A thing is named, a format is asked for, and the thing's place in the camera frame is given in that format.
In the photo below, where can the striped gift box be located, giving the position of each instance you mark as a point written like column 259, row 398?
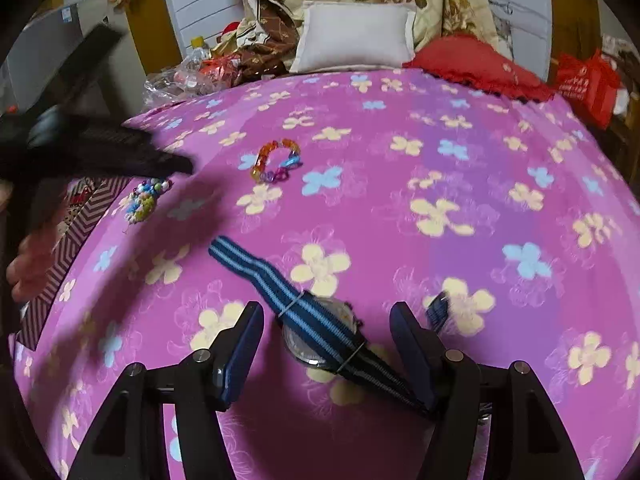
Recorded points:
column 75, row 240

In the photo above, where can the red shopping bag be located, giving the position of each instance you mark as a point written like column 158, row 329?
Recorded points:
column 587, row 85

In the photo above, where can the grey cabinet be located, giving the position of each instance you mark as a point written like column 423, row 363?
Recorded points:
column 47, row 50

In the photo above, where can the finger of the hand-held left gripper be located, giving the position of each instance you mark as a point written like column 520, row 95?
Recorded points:
column 125, row 152
column 95, row 60

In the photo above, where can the clear plastic bag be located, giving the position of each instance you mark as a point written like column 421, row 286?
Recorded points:
column 185, row 80

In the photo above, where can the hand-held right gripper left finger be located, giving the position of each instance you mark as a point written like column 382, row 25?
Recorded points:
column 240, row 355

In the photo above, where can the person's left hand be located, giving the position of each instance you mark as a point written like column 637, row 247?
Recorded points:
column 30, row 270

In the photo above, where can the red plush toy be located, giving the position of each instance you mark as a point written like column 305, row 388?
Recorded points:
column 231, row 31

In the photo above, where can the brown patterned blanket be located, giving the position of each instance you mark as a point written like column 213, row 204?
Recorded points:
column 270, row 25

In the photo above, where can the white pillow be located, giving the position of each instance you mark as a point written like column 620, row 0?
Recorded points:
column 350, row 35

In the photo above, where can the clear bottle yellow cap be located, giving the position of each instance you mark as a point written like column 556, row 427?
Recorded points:
column 198, row 47

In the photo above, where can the red frilled cushion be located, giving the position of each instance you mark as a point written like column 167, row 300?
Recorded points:
column 475, row 60

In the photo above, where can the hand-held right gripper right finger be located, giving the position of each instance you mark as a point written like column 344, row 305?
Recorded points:
column 412, row 355

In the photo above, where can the purple floral bed sheet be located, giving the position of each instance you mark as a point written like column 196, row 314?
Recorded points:
column 400, row 260

